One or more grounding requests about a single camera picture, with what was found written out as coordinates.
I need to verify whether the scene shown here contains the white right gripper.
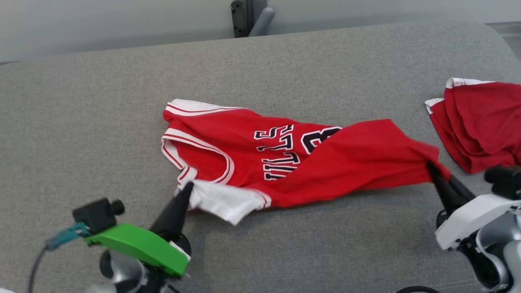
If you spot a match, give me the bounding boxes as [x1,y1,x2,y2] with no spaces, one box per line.
[427,162,517,251]

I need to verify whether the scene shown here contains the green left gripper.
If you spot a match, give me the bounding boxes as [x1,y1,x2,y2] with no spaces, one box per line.
[85,183,194,277]

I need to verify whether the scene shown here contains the red shorts with white stripe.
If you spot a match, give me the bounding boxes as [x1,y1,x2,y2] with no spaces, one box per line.
[425,77,521,174]

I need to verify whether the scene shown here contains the red basketball jersey white sleeves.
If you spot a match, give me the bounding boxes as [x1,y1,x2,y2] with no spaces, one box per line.
[161,99,451,225]

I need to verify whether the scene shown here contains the grey baseboard strip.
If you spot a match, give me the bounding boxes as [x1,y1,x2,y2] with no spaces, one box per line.
[486,21,521,43]

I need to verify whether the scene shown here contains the black cable loop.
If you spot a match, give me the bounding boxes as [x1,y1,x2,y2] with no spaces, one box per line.
[397,286,441,293]

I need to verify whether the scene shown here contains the left camera cable teal plug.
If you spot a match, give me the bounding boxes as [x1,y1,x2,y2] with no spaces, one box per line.
[28,222,88,293]

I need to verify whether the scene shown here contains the black metal bracket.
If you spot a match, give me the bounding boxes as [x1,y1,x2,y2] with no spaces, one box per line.
[231,0,248,38]

